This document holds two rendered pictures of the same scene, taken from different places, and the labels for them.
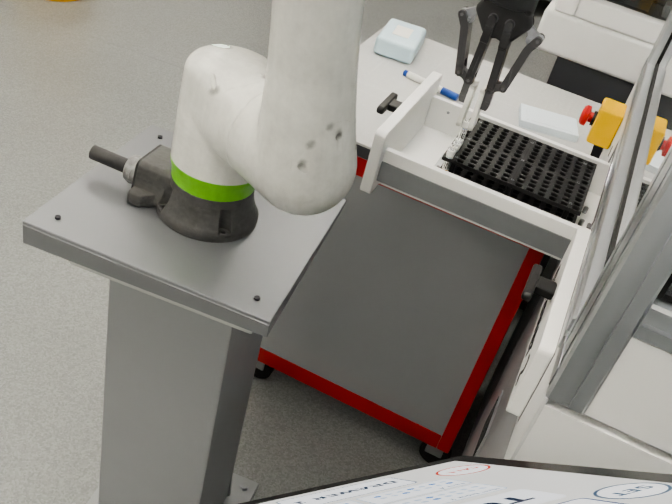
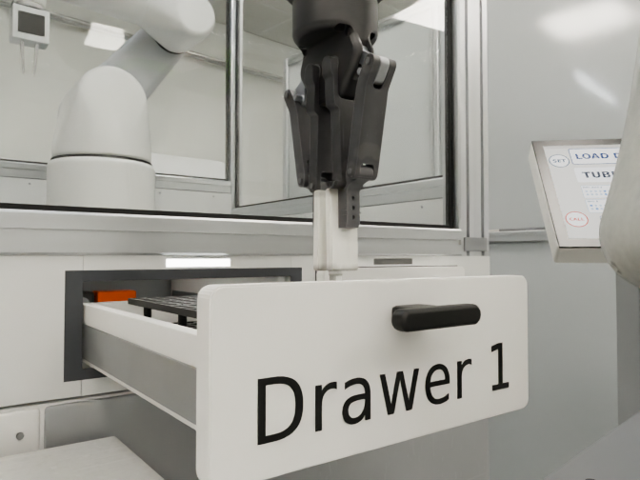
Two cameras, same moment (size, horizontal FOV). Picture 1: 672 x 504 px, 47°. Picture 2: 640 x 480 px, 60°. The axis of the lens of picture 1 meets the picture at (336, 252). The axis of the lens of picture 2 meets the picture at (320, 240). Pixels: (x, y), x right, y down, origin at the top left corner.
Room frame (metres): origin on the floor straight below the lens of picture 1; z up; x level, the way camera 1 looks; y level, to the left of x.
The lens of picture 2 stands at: (1.51, 0.15, 0.94)
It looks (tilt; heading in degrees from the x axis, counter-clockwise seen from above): 2 degrees up; 219
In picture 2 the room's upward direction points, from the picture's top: straight up
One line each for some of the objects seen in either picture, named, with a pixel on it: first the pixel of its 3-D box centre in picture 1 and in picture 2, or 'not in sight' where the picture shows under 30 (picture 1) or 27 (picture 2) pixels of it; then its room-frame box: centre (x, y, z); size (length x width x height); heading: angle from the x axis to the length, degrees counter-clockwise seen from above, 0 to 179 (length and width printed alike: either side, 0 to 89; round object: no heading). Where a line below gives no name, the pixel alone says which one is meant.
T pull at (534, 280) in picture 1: (541, 286); not in sight; (0.80, -0.26, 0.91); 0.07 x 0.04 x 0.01; 165
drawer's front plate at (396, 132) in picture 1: (403, 128); (395, 358); (1.17, -0.05, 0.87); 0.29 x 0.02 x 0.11; 165
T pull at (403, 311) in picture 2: (393, 105); (424, 315); (1.18, -0.03, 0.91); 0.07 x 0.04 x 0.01; 165
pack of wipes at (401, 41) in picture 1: (400, 40); not in sight; (1.79, -0.02, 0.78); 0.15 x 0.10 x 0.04; 172
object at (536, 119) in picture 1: (548, 122); not in sight; (1.59, -0.37, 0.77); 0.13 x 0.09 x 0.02; 88
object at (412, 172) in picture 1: (519, 181); (249, 336); (1.12, -0.26, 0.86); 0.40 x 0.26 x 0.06; 75
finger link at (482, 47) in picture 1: (482, 47); (346, 125); (1.13, -0.13, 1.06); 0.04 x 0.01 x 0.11; 165
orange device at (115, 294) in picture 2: not in sight; (101, 307); (1.01, -0.74, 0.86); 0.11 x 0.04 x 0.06; 165
